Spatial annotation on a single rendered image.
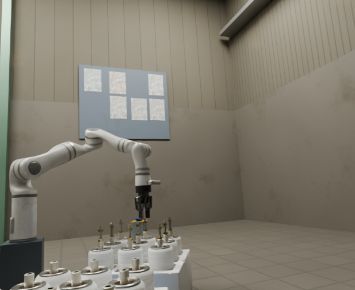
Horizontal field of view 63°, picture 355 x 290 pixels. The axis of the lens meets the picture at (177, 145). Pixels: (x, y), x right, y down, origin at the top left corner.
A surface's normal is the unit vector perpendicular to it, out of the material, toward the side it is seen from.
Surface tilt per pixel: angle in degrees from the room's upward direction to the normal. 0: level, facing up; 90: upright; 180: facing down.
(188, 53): 90
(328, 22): 90
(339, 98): 90
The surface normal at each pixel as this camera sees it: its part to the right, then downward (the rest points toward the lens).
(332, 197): -0.93, 0.00
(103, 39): 0.36, -0.17
